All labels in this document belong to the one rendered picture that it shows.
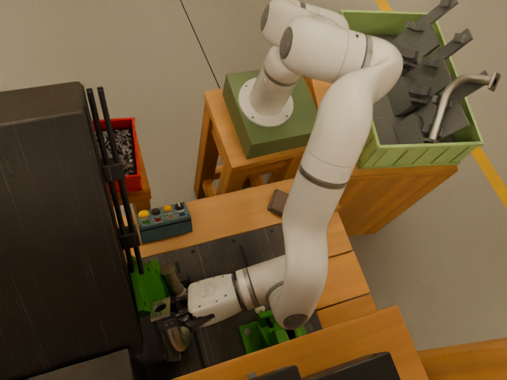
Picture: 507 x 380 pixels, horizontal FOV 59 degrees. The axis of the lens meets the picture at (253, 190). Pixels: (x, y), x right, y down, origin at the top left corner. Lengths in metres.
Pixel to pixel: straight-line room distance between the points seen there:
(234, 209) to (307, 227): 0.61
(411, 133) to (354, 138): 1.01
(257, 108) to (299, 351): 0.96
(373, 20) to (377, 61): 1.15
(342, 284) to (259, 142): 0.51
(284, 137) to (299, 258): 0.74
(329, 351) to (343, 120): 0.34
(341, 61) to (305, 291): 0.41
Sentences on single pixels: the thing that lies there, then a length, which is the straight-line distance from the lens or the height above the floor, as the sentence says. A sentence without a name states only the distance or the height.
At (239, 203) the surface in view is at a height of 0.90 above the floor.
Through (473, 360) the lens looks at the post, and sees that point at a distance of 1.00.
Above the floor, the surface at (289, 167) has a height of 0.73.
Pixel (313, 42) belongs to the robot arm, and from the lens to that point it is 0.82.
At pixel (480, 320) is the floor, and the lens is 2.72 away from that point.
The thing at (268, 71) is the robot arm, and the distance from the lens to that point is 1.33.
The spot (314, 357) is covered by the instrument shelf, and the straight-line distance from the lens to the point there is 0.67.
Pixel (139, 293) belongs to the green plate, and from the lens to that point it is 0.92.
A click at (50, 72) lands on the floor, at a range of 2.83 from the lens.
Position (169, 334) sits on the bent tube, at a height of 1.21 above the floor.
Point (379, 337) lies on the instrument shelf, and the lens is 0.71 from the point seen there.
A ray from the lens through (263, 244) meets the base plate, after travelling 1.36.
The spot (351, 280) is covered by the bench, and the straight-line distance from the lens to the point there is 1.44.
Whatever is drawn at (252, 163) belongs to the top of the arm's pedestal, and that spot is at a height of 0.85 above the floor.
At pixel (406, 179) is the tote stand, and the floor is 0.73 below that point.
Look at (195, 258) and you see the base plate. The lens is 1.33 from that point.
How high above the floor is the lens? 2.18
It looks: 64 degrees down
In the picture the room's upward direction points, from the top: 23 degrees clockwise
